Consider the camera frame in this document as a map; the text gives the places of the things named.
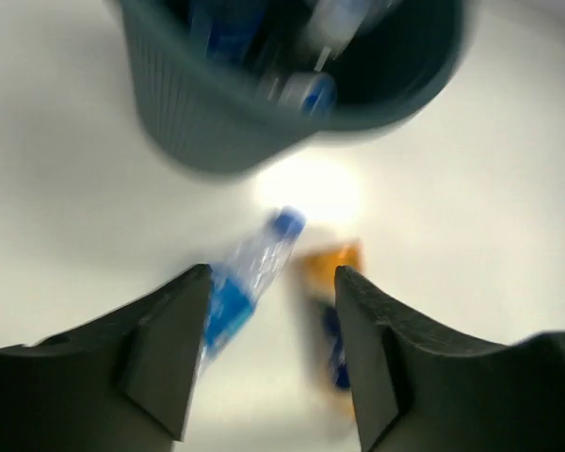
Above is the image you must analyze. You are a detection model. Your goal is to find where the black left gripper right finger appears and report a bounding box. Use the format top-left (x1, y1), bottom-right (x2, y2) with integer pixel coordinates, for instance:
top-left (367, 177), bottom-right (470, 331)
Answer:
top-left (335, 266), bottom-right (565, 451)

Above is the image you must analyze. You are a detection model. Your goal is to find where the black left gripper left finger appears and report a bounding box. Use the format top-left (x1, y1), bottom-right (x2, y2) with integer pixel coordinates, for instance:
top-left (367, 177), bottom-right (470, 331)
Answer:
top-left (0, 265), bottom-right (211, 451)

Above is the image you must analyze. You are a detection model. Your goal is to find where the orange juice plastic bottle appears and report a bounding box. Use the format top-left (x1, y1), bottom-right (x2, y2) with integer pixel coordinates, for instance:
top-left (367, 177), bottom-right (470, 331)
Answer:
top-left (292, 240), bottom-right (363, 421)

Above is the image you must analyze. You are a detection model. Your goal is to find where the clear bottle blue label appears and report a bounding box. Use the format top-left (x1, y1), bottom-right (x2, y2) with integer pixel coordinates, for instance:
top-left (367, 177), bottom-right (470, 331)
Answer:
top-left (188, 0), bottom-right (268, 65)
top-left (197, 207), bottom-right (306, 375)

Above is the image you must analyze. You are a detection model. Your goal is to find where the clear crushed bottle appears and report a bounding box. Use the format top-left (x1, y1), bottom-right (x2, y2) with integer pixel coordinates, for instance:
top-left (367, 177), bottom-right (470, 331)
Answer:
top-left (260, 72), bottom-right (337, 117)

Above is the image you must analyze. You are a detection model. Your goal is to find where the dark teal plastic bin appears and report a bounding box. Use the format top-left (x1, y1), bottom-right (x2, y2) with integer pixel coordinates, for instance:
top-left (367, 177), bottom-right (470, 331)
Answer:
top-left (119, 1), bottom-right (467, 175)

